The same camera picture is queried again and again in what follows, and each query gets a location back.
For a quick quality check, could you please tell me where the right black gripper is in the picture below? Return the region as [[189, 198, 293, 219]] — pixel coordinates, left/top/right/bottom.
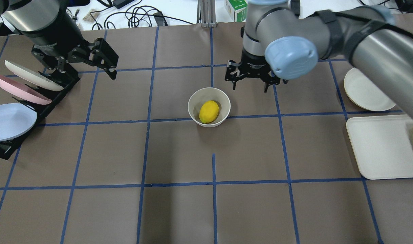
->
[[225, 49, 281, 93]]

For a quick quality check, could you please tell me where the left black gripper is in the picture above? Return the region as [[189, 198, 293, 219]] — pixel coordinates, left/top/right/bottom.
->
[[31, 34, 119, 80]]

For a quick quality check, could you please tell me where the yellow lemon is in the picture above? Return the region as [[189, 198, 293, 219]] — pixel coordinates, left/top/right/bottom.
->
[[199, 100, 219, 124]]

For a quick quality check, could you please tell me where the white bowl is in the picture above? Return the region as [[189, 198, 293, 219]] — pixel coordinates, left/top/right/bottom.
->
[[187, 87, 231, 127]]

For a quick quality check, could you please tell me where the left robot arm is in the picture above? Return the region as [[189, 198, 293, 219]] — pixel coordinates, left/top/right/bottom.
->
[[0, 0, 119, 79]]

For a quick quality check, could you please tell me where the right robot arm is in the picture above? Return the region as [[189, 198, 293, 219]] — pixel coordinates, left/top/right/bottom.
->
[[224, 0, 413, 119]]

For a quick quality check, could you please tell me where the black laptop charger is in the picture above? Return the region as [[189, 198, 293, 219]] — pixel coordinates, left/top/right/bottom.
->
[[112, 0, 134, 9]]

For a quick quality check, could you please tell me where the green white box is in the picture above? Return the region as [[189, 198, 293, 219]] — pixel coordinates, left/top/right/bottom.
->
[[224, 0, 248, 23]]

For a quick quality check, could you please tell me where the cream plate in rack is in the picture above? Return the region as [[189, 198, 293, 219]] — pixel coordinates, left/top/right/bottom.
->
[[5, 60, 64, 92]]

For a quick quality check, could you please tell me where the pink plate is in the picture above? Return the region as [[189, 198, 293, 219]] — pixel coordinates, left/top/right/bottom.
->
[[0, 74, 52, 105]]

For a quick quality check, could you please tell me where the cream round plate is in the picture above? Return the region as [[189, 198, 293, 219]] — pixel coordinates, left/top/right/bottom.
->
[[343, 68, 396, 111]]

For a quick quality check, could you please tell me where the blue plate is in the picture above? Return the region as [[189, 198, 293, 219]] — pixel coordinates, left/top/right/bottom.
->
[[0, 103, 38, 142]]

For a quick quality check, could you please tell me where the black dish rack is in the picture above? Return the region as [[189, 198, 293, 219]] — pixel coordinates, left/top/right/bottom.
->
[[0, 66, 80, 160]]

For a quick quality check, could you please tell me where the white rectangular tray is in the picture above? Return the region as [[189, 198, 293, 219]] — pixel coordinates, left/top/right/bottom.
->
[[346, 115, 413, 180]]

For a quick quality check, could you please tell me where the aluminium frame post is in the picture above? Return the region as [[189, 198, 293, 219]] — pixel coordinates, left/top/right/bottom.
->
[[197, 0, 216, 28]]

